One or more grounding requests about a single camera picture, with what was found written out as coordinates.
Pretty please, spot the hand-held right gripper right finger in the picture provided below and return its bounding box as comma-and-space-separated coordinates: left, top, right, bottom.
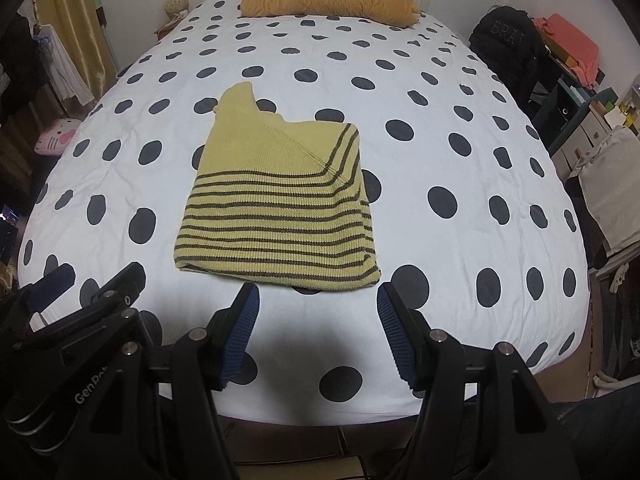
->
376, 282, 586, 480

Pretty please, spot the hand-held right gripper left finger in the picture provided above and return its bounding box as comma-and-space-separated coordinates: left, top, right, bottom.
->
135, 282, 261, 480

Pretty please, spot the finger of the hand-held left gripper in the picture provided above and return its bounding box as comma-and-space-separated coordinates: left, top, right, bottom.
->
79, 261, 147, 322
9, 264, 77, 337

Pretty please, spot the yellow striped knit sweater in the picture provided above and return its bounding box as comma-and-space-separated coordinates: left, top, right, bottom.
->
172, 81, 384, 294

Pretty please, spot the row of hanging clothes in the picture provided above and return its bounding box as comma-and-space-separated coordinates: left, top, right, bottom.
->
0, 9, 96, 127

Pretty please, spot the pink cat plush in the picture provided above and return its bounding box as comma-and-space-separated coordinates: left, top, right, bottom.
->
33, 115, 81, 156

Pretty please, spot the white polka dot bed cover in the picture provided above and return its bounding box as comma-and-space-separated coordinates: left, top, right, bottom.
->
15, 0, 589, 419

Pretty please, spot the beige canvas tote bag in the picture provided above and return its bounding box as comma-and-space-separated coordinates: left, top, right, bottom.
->
576, 127, 640, 262

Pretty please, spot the white drawer cabinet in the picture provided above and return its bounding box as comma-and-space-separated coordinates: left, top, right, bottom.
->
550, 104, 627, 182

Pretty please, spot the yellow curtain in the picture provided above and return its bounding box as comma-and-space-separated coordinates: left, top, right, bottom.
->
32, 0, 119, 88

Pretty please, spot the dark green chair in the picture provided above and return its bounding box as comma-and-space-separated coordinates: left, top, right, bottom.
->
547, 87, 617, 157

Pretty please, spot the black backpack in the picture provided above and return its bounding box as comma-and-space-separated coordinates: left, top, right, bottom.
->
468, 5, 552, 107

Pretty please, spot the orange pillow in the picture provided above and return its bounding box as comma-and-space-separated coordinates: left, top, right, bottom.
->
239, 0, 424, 29

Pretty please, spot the orange cloth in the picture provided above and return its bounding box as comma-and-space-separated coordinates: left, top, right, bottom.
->
532, 12, 601, 87

